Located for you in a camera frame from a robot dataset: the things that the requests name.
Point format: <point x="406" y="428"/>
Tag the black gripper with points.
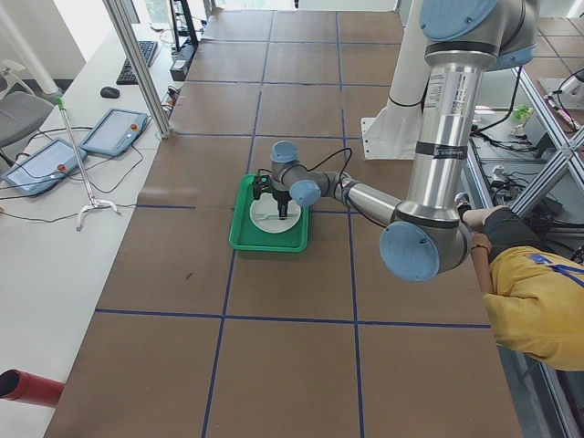
<point x="281" y="198"/>

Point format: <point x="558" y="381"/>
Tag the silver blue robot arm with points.
<point x="423" y="233"/>

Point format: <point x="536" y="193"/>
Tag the white round plate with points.
<point x="267" y="204"/>

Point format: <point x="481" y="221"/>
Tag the green plastic tray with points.
<point x="244" y="235"/>

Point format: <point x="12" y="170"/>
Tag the far blue teach pendant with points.
<point x="115" y="132"/>

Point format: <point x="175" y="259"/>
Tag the blue teach pendant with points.
<point x="42" y="170"/>
<point x="115" y="132"/>

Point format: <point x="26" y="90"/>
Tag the black power strip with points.
<point x="181" y="62"/>

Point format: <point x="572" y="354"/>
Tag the silver reacher grabber tool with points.
<point x="94" y="203"/>

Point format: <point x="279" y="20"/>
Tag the black computer mouse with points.
<point x="109" y="93"/>

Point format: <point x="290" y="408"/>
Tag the near blue teach pendant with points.
<point x="42" y="170"/>

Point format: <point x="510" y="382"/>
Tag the person in yellow shirt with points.
<point x="533" y="298"/>

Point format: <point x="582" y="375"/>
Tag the grey office chair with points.
<point x="22" y="111"/>

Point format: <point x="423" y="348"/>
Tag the red cylinder tube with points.
<point x="22" y="386"/>

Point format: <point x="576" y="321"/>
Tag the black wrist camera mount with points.
<point x="261" y="184"/>

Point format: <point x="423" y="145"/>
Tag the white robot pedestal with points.
<point x="393" y="133"/>

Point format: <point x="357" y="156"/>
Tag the aluminium frame post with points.
<point x="123" y="27"/>

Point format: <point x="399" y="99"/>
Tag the aluminium frame rail right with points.
<point x="529" y="156"/>

